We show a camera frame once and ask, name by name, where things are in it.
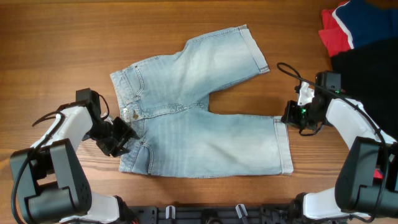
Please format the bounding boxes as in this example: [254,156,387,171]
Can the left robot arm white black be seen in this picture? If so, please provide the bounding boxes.
[10,88,139,223]

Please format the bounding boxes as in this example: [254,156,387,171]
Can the red navy white garment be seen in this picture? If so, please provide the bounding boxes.
[318,1,397,57]

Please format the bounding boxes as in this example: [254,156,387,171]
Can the black base rail with clips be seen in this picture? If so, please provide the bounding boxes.
[130,204,299,224]

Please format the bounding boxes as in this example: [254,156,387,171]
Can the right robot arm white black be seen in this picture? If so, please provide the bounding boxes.
[282,71,397,223]

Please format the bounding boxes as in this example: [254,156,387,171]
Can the light blue denim shorts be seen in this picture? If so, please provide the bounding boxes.
[111,25,294,178]

